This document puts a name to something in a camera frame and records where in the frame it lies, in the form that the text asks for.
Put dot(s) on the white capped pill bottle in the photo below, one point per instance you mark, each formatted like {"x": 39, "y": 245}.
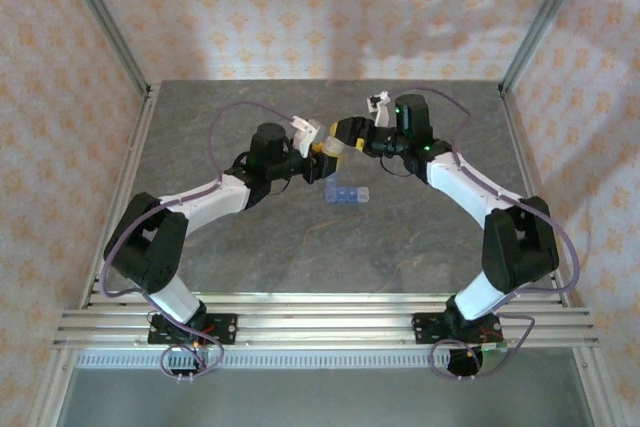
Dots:
{"x": 336, "y": 146}

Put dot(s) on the blue weekly pill organizer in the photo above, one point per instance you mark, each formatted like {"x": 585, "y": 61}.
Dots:
{"x": 345, "y": 194}

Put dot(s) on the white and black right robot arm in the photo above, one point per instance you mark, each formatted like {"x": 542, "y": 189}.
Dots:
{"x": 460, "y": 182}

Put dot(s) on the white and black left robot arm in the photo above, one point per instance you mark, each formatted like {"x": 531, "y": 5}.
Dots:
{"x": 215, "y": 202}

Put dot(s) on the grey metal lower panel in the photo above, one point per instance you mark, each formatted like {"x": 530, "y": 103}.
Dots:
{"x": 320, "y": 397}

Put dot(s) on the small green circuit board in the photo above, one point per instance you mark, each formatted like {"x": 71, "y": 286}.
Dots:
{"x": 495, "y": 348}

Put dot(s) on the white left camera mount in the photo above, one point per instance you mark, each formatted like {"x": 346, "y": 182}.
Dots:
{"x": 299, "y": 123}

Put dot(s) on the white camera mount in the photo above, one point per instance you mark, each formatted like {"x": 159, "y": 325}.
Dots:
{"x": 384, "y": 114}
{"x": 299, "y": 123}

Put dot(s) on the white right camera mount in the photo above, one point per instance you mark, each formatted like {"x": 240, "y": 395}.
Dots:
{"x": 384, "y": 114}

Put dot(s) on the aluminium table side rail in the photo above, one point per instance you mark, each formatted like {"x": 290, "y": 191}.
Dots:
{"x": 520, "y": 147}
{"x": 121, "y": 197}

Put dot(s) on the aluminium table edge rail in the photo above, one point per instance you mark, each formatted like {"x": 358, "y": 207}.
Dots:
{"x": 320, "y": 299}

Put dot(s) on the aluminium frame post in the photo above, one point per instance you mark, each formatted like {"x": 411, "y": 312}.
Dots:
{"x": 542, "y": 22}
{"x": 108, "y": 22}

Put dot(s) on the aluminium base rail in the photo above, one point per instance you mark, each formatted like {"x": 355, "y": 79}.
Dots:
{"x": 320, "y": 329}

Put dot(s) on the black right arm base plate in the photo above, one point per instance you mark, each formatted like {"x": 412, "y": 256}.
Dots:
{"x": 425, "y": 329}

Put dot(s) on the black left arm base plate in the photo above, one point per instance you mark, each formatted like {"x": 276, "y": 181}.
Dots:
{"x": 225, "y": 329}

